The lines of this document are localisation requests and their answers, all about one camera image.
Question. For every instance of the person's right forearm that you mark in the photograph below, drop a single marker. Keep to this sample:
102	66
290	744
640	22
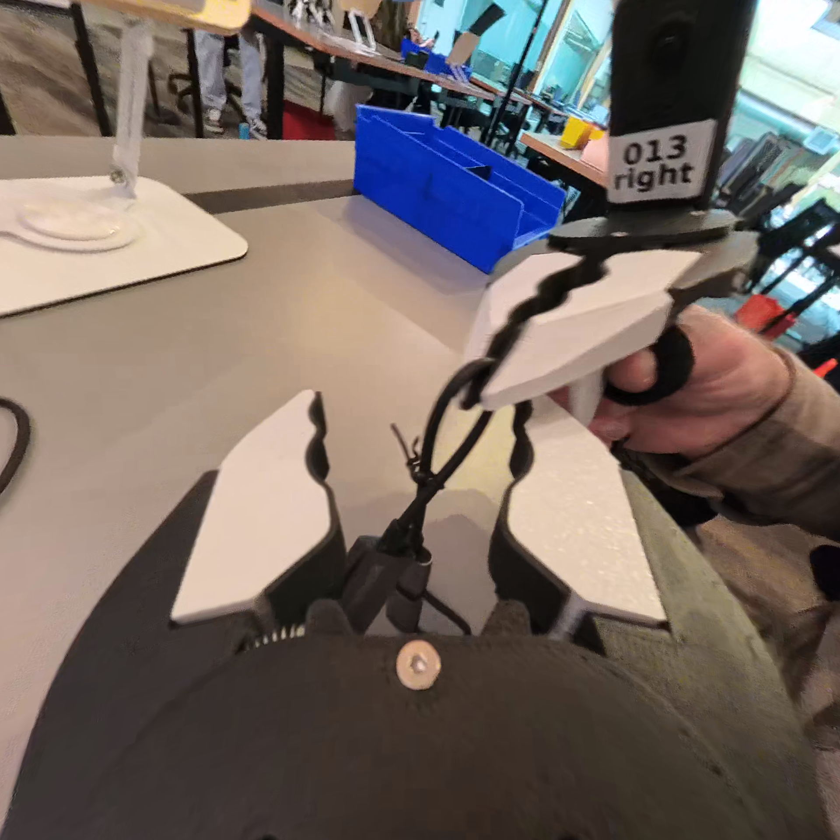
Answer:
787	459

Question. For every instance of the red floor box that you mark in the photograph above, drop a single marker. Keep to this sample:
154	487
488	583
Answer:
761	315

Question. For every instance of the small blue bin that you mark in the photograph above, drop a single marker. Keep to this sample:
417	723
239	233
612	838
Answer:
436	62

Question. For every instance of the red crate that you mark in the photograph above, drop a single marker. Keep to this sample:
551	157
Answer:
305	121

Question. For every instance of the blue storage bin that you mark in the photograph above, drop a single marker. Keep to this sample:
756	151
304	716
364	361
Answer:
426	190

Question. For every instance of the yellow bin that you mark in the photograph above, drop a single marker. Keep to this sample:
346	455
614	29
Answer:
577	131

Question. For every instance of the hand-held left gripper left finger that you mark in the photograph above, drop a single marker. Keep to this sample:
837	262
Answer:
256	512

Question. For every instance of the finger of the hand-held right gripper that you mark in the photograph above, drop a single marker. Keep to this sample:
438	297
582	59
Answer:
590	321
518	289

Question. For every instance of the white adjustable stand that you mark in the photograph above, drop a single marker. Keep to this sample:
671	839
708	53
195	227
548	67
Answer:
131	256

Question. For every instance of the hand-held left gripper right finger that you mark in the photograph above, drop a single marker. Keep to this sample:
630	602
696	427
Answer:
577	525

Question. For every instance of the black tripod pole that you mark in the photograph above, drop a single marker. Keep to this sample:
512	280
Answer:
518	72

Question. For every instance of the person's right hand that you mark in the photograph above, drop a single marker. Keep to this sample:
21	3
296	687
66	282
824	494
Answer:
722	394

